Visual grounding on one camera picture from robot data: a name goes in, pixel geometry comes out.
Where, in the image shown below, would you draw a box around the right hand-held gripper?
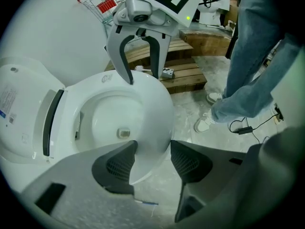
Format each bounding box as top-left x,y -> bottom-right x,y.
106,0 -> 204,85

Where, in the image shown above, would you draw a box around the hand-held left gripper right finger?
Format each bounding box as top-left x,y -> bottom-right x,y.
170,139 -> 251,229

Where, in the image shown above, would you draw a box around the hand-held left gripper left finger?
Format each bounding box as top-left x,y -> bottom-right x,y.
20,140 -> 143,229

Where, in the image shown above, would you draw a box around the white toilet bowl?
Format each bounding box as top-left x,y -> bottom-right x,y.
44,69 -> 176,185

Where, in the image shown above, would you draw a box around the white toilet seat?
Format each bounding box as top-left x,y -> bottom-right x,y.
0,56 -> 66,165

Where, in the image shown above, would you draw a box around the person's left forearm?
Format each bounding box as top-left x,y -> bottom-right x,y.
214,126 -> 305,229

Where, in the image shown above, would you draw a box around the white background toilet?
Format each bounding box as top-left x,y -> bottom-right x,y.
198,0 -> 231,25

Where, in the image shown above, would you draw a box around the wooden slat step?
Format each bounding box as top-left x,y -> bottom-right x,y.
104,58 -> 208,95
123,38 -> 194,69

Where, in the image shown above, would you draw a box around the small grey metal box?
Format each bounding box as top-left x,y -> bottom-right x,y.
161,67 -> 176,79

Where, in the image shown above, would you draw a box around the white sneaker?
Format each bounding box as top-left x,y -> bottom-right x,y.
205,92 -> 224,105
193,112 -> 217,134

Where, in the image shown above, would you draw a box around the black power adapter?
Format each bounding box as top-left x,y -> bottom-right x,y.
237,125 -> 254,135

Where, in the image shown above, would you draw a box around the blue white pen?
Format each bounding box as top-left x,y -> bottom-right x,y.
134,198 -> 160,207

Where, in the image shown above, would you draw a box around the wooden platform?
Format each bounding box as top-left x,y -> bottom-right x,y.
179,28 -> 235,57

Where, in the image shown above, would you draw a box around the black power plug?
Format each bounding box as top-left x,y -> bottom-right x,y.
273,103 -> 285,122

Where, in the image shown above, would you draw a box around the black stand pole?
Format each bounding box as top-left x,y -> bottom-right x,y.
224,20 -> 239,59

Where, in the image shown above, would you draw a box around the brown cardboard box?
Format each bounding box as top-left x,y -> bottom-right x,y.
223,0 -> 239,28

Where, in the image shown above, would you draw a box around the person's blue jeans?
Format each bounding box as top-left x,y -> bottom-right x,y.
211,0 -> 302,125

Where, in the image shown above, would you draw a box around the white cabinet panel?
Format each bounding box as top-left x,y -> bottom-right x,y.
270,39 -> 305,129

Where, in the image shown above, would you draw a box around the wire shopping cart red trim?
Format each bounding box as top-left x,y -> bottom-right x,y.
77,0 -> 121,25

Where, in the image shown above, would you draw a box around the thin black floor cable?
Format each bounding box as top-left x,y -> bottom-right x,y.
228,113 -> 282,145

